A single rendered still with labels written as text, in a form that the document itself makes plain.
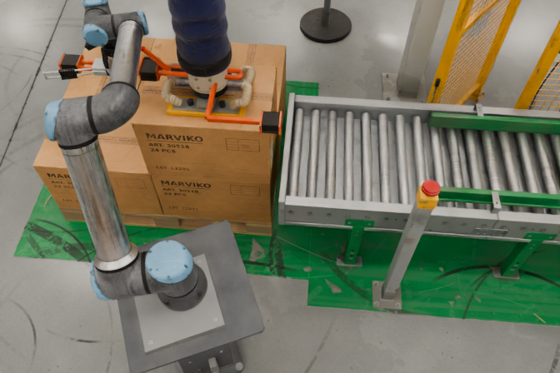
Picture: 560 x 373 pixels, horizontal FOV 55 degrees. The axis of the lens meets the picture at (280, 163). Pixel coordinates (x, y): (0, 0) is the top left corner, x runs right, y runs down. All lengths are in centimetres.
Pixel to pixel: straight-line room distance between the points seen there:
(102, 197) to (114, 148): 113
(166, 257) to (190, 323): 31
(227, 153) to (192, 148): 16
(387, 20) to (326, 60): 67
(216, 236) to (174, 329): 41
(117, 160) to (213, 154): 57
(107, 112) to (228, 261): 86
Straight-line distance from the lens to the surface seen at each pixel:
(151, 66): 240
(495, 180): 281
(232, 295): 212
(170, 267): 186
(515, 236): 279
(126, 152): 282
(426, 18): 335
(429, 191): 206
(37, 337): 310
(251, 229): 303
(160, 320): 209
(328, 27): 422
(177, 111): 237
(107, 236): 182
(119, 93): 163
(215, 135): 234
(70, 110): 163
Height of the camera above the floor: 270
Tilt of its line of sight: 54 degrees down
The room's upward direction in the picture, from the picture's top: straight up
